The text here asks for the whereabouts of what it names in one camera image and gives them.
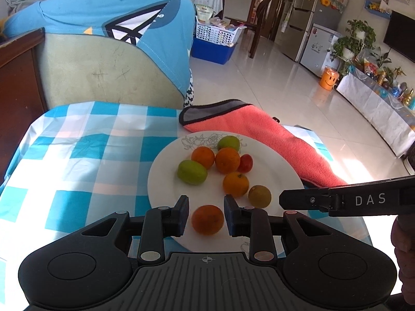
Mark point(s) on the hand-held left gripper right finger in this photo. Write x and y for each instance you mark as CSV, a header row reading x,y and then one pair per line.
x,y
230,213

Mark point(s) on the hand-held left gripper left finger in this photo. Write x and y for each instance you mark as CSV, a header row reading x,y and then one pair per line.
x,y
181,215

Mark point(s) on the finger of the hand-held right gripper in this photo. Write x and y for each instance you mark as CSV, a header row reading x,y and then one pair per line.
x,y
301,197

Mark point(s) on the orange mandarin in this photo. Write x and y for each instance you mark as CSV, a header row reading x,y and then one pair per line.
x,y
235,184
207,219
227,159
203,157

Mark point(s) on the white floral plate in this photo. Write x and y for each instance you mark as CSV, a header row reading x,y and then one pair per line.
x,y
168,194

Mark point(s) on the brown kiwi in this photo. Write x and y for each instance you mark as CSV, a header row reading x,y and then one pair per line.
x,y
259,196

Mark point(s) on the green jujube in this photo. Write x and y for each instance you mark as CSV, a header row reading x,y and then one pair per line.
x,y
192,172
228,143

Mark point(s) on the red cherry tomato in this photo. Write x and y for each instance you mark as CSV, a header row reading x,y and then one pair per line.
x,y
245,163

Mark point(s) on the person's right hand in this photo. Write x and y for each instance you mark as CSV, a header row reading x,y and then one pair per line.
x,y
405,249

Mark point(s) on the pink towel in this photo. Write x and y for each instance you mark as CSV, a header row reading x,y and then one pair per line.
x,y
259,129

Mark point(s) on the low cabinet with white cloth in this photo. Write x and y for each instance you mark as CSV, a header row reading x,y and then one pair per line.
x,y
373,103

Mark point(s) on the blue white checked tablecloth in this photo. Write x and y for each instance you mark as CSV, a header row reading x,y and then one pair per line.
x,y
81,155

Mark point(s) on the orange smiley bucket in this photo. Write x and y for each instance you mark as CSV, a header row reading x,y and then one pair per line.
x,y
328,79

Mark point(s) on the houndstooth sofa cover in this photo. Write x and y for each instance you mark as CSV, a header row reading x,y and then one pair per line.
x,y
189,94

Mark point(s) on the small white freezer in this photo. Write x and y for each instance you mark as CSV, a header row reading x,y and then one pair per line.
x,y
319,48

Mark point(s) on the potted green plant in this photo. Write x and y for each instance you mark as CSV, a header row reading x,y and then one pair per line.
x,y
360,29
345,47

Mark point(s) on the blue plastic bin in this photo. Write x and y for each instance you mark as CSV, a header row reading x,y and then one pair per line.
x,y
214,53

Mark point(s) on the pale green sofa armrest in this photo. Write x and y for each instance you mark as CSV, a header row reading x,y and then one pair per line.
x,y
97,71

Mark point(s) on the black television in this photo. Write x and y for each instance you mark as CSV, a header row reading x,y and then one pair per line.
x,y
402,32

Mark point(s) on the silver refrigerator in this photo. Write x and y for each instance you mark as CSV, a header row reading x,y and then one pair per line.
x,y
301,22

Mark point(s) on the white plastic basket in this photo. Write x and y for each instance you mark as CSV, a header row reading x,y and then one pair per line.
x,y
210,34

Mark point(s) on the dark wooden chair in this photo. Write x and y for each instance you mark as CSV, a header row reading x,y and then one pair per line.
x,y
262,13

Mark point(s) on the white green bag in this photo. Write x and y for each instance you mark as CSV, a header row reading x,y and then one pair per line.
x,y
203,11

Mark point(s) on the dark wooden headboard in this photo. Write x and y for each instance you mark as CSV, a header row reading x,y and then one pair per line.
x,y
16,87

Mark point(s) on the blue printed cloth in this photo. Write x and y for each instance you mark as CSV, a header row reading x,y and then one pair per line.
x,y
97,3

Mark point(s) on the blue wall shelf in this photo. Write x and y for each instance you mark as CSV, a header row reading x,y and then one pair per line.
x,y
377,8

